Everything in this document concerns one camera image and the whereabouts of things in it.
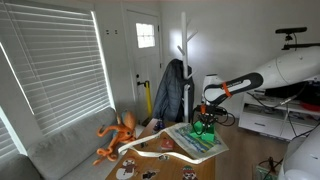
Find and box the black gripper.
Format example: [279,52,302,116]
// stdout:
[198,104,220,130]

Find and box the green lunchbox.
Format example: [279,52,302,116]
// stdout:
[189,120,216,143]

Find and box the white printed tote bag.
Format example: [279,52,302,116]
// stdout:
[117,121,230,165]

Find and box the small red toy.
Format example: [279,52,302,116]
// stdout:
[160,137,175,152]

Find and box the dark grey jacket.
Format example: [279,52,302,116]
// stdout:
[152,58,196,123]

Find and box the dark blue toy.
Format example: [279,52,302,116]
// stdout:
[153,119,166,132]

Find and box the gnome sticker green hat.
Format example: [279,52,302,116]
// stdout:
[181,165,200,180]

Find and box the white shelf cabinet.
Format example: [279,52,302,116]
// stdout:
[237,89,320,142]

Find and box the small grey sticker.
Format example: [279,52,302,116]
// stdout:
[157,153,171,162]

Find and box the wooden coffee table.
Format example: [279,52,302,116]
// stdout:
[105,117,217,180]

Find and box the white coat rack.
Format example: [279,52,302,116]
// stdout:
[176,11,199,124]

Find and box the green patterned floor box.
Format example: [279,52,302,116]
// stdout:
[255,163,280,180]

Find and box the dark character sticker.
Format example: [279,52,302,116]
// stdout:
[141,168,161,180]

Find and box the orange plush octopus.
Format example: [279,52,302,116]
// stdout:
[92,110,138,166]

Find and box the white entry door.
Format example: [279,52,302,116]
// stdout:
[123,7,165,125]

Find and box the snowman sticker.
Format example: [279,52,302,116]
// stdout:
[115,156,139,180]

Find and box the red flat item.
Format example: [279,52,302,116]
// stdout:
[299,101,320,113]

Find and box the light grey sofa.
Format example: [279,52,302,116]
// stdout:
[0,106,143,180]

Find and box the wide white window blind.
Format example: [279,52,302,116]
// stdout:
[0,0,116,138]

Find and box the narrow white window blind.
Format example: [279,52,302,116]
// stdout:
[0,108,28,168]

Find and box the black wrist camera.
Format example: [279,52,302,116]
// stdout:
[213,106,229,117]

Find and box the yellow long-handled tool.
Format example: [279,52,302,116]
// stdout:
[143,80,154,120]

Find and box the black door handle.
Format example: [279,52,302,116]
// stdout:
[135,73,150,88]

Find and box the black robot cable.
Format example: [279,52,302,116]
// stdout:
[213,80,312,128]

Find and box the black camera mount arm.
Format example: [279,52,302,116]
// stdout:
[281,33,320,51]

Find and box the black bar camera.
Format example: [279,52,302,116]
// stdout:
[274,26,309,35]

